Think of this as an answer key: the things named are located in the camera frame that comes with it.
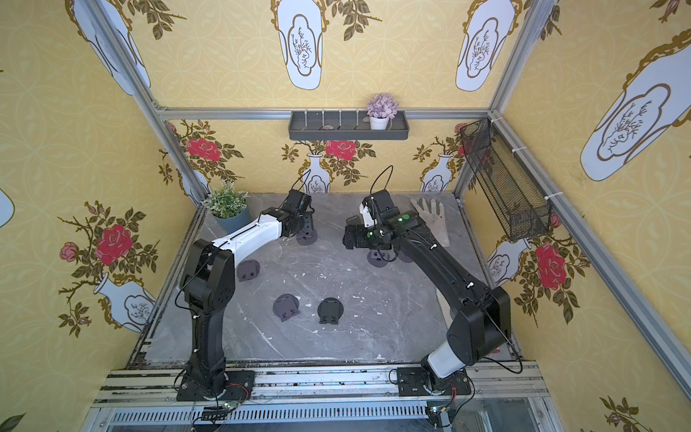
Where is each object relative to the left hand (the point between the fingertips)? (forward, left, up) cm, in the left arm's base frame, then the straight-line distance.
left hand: (307, 222), depth 100 cm
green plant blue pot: (+5, +29, +5) cm, 29 cm away
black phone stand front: (-30, -8, -9) cm, 32 cm away
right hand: (-17, -17, +11) cm, 26 cm away
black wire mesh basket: (-8, -70, +15) cm, 72 cm away
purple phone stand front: (-28, +6, -9) cm, 30 cm away
